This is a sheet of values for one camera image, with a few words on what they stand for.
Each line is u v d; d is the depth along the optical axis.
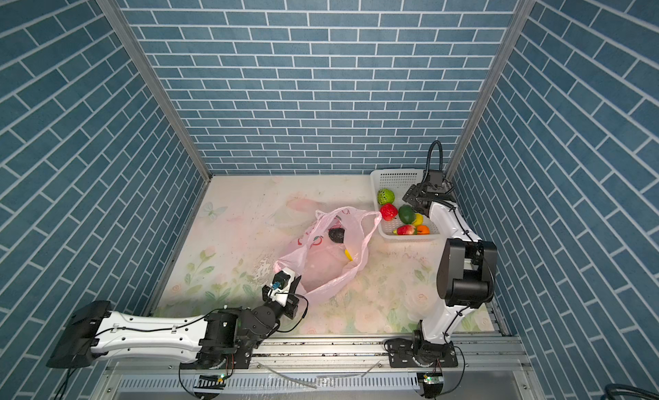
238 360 0.72
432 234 0.97
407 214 1.02
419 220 1.02
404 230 0.95
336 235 0.94
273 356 0.75
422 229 0.96
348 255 0.89
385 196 1.05
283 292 0.59
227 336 0.56
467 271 0.48
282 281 0.58
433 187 0.72
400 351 0.74
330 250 0.96
